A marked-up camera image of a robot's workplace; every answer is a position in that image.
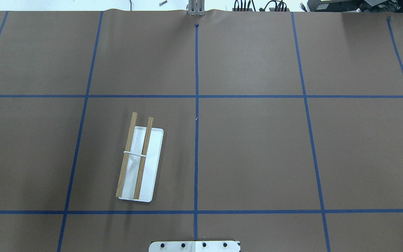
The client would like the aluminium frame post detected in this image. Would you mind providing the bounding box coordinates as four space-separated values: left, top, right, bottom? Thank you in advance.
187 0 206 16

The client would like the white towel rack base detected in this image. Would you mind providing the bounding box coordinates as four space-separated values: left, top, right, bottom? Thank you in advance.
118 126 164 203

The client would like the right wooden rack rod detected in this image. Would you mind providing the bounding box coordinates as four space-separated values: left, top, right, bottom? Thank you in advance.
133 117 154 200

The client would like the wooden rack rod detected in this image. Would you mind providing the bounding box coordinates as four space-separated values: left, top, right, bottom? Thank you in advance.
133 117 154 200
115 112 137 197

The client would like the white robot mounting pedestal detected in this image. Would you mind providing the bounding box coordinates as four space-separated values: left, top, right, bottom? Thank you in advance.
148 240 241 252

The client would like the left wooden rack rod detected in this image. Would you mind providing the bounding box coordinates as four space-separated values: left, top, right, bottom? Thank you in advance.
115 112 137 197

